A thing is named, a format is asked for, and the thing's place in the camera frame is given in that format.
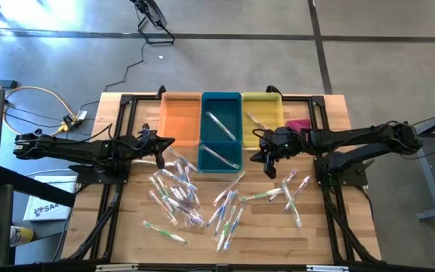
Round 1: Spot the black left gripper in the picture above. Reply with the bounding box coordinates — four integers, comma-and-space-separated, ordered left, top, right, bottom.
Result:
137, 122, 176, 170

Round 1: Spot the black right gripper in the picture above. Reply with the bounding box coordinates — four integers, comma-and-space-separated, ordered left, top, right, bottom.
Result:
250, 127, 305, 180

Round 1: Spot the blue toothbrush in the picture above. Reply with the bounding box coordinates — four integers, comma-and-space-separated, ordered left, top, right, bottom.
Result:
159, 168, 199, 191
213, 190, 239, 238
166, 147, 199, 173
222, 203, 245, 252
206, 190, 233, 228
183, 165, 202, 208

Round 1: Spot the green toothbrush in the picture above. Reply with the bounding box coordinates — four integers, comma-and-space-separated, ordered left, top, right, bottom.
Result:
239, 187, 283, 203
155, 172, 175, 205
281, 180, 303, 230
140, 220, 189, 246
216, 205, 237, 254
205, 110, 238, 143
148, 175, 168, 199

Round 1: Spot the red toothbrush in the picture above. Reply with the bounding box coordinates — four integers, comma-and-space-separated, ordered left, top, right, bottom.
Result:
199, 144, 242, 171
147, 189, 180, 227

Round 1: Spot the wrapped white toothbrush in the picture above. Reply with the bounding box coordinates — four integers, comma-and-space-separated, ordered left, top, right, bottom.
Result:
132, 158, 177, 168

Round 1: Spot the orange plastic bin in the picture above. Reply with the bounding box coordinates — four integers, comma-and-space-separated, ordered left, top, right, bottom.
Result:
156, 91, 203, 148

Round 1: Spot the small teal plastic bin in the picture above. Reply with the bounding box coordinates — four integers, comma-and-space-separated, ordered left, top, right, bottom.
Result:
196, 141, 244, 174

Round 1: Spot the yellow plastic bin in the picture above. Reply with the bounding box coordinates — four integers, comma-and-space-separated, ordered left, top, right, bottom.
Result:
240, 91, 287, 149

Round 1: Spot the magenta cloth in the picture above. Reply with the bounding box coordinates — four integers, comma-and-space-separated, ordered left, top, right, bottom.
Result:
285, 118, 313, 133

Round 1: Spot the wrapped pink toothbrush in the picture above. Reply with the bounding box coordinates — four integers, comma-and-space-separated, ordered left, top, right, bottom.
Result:
283, 175, 312, 212

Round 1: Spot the large teal plastic bin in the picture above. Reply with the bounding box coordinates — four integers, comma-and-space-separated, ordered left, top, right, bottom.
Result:
199, 91, 244, 144

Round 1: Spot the white printed box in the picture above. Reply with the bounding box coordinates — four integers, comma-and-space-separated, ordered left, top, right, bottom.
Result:
23, 175, 78, 222

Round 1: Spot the black floor fan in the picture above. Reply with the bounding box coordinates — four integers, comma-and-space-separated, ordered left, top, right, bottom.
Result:
129, 0, 176, 45

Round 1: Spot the black beam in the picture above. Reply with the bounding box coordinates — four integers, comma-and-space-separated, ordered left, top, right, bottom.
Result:
0, 165, 78, 208

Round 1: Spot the blue-grey metal table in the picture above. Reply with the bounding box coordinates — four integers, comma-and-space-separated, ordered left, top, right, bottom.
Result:
404, 104, 435, 222

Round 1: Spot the yellow can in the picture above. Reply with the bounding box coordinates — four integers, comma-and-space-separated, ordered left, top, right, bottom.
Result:
9, 225, 35, 247

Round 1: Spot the black floor cable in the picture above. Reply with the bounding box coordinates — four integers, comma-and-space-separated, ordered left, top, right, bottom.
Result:
76, 41, 147, 114

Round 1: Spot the silver bracket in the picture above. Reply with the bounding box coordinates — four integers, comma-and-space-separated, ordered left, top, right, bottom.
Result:
95, 264, 139, 272
306, 264, 350, 272

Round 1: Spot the yellow cable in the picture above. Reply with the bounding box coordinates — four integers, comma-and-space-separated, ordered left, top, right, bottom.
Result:
2, 85, 81, 137

